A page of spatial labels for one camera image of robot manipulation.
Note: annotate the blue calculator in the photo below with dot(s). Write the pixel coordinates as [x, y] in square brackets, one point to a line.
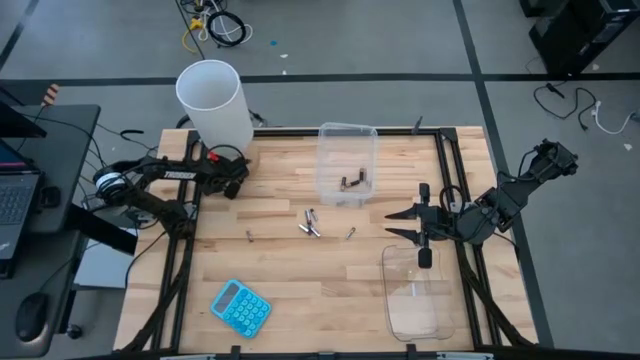
[241, 309]

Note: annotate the orange striped floor marker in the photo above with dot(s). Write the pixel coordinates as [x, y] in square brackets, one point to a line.
[51, 94]

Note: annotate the white shade wooden lamp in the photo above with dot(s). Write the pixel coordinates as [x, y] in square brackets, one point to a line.
[215, 100]

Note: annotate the batteries pair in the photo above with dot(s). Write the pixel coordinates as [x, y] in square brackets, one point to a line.
[304, 228]

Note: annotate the black monitor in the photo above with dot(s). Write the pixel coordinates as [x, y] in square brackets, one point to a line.
[15, 125]

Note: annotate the grey flat box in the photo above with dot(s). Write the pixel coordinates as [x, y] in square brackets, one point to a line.
[100, 270]

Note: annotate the small black knob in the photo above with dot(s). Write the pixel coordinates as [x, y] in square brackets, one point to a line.
[75, 331]

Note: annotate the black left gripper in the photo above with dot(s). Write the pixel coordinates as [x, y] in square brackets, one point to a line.
[230, 175]

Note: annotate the red and black wrist camera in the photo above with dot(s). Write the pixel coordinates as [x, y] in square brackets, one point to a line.
[214, 156]

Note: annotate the black aluminium rig frame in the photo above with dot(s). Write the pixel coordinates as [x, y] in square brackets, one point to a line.
[290, 132]

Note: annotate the clear rounded plastic container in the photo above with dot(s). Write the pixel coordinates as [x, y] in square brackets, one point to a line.
[420, 310]

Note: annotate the tall clear plastic bin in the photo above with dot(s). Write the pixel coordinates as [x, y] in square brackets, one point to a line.
[345, 150]

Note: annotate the silver aluminium profile bar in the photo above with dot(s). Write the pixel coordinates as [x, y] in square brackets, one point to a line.
[465, 356]
[187, 356]

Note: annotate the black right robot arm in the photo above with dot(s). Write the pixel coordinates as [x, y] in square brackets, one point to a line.
[520, 190]

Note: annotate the black equipment cart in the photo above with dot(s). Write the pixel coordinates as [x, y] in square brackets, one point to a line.
[575, 35]

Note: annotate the dark laptop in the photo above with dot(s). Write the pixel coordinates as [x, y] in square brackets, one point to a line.
[15, 200]

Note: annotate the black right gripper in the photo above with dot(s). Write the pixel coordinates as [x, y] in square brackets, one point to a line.
[435, 225]

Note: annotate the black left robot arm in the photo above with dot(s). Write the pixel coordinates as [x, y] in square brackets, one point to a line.
[170, 175]

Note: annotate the black desk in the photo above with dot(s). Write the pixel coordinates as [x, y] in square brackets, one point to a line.
[65, 150]

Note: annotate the black computer mouse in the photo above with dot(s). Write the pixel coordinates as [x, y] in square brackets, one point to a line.
[32, 315]

